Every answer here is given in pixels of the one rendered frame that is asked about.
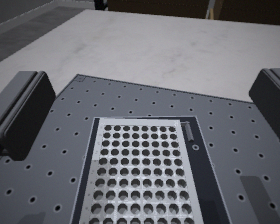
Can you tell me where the grey perforated base plate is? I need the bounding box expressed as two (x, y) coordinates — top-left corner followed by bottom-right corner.
(0, 74), (280, 224)

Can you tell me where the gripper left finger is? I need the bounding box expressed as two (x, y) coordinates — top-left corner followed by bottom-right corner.
(0, 71), (56, 161)

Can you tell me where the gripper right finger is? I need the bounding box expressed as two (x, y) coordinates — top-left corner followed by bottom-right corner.
(248, 68), (280, 140)

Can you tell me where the black rectangular frame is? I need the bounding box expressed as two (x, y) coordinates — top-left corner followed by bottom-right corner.
(69, 116), (232, 224)

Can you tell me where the grey perforated metal plate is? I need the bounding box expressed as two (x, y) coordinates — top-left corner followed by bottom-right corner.
(79, 118), (204, 224)

